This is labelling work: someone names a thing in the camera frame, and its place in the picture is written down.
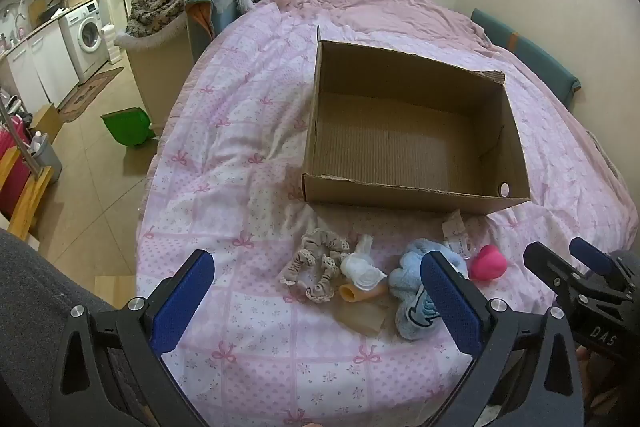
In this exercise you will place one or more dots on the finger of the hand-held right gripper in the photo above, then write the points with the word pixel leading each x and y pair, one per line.
pixel 550 267
pixel 592 257

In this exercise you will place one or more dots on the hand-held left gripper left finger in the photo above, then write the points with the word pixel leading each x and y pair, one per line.
pixel 185 302

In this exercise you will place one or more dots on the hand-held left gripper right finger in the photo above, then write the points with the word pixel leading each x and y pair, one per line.
pixel 450 302

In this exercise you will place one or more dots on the light blue plush toy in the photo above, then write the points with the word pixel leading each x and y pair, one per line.
pixel 407 279

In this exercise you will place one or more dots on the pink round toy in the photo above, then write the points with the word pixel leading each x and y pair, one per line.
pixel 487 264

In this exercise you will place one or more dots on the clear plastic packet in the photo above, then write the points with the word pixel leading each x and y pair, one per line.
pixel 457 234

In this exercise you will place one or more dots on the tan silicone roll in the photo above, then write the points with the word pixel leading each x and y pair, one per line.
pixel 361 293

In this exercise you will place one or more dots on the translucent beige silicone pad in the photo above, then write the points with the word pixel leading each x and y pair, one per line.
pixel 360 319

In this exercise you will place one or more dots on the beige frilly scrunchie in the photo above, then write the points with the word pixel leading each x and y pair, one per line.
pixel 320 239

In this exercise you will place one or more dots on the brown cardboard box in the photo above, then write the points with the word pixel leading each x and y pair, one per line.
pixel 400 142

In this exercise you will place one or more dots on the pink patterned duvet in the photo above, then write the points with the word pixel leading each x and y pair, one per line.
pixel 240 187

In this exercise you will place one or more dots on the person's grey trouser leg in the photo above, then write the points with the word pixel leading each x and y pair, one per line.
pixel 35 307

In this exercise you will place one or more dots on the grey plastic bin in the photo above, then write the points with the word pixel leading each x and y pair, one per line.
pixel 47 157

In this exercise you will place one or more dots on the teal headboard cushion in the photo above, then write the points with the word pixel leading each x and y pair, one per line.
pixel 525 52

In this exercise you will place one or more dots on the pink suitcase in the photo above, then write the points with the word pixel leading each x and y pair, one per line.
pixel 10 167

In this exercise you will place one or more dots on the small cardboard floor box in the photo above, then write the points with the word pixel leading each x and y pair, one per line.
pixel 47 119

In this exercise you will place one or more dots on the brown patterned floor rug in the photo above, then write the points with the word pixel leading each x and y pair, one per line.
pixel 90 92

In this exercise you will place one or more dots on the beige armchair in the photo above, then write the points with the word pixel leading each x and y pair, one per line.
pixel 155 67

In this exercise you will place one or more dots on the white bottle pack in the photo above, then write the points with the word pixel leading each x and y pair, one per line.
pixel 111 42

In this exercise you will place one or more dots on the white kitchen cabinets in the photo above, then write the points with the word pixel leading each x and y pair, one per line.
pixel 32 64

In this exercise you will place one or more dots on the white washing machine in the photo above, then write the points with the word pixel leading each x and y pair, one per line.
pixel 87 37

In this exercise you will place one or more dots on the teal fur-hood jacket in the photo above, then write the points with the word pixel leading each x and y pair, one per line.
pixel 220 7

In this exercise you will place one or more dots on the yellow wooden frame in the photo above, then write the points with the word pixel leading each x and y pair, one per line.
pixel 30 197

